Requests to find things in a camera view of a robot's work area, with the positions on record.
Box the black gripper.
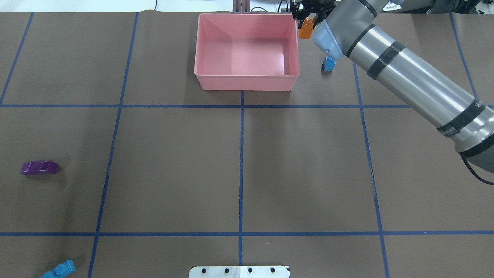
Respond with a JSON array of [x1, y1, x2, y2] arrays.
[[291, 0, 336, 22]]

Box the orange sloped toy block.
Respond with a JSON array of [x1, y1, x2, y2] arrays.
[[298, 17, 314, 39]]

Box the small blue toy block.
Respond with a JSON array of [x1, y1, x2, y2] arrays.
[[321, 56, 337, 72]]

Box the purple curved toy block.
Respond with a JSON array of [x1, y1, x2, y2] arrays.
[[20, 160, 59, 175]]

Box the long blue toy block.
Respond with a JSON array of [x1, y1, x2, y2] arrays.
[[41, 260, 76, 278]]

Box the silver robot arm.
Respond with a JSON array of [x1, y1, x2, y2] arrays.
[[289, 0, 494, 173]]

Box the pink plastic box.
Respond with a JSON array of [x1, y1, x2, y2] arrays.
[[194, 14, 300, 91]]

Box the aluminium camera post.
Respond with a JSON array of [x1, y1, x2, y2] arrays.
[[232, 0, 252, 14]]

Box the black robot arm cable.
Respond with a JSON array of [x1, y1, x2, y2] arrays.
[[461, 154, 494, 186]]

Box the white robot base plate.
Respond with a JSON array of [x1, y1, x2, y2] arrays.
[[188, 265, 291, 278]]

